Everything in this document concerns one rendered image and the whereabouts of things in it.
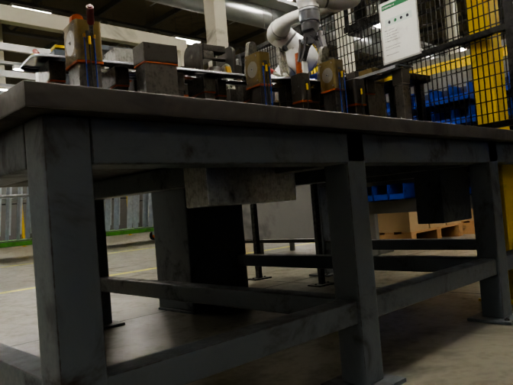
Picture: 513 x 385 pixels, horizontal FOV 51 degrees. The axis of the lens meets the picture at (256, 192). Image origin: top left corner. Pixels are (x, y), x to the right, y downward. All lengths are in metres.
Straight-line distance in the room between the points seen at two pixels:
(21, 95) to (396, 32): 2.20
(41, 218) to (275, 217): 4.13
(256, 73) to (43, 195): 1.22
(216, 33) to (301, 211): 6.36
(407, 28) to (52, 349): 2.27
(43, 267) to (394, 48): 2.21
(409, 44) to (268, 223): 2.72
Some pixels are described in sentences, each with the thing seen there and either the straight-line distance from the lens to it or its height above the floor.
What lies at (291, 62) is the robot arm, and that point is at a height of 1.24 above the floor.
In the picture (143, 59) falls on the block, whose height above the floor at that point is 0.97.
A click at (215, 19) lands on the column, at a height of 4.09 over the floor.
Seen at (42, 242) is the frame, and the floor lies 0.46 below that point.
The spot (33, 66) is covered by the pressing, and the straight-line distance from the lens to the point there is 1.91.
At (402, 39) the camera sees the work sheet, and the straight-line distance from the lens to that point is 2.79.
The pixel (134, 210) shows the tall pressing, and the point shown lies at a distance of 10.31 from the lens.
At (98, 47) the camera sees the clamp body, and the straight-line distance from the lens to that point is 1.66.
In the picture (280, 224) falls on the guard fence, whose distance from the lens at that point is 4.91.
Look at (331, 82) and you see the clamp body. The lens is 2.18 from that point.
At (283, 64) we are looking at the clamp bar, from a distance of 2.55.
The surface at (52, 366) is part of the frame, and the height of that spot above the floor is 0.27.
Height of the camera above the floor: 0.49
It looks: 2 degrees up
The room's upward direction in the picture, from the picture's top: 5 degrees counter-clockwise
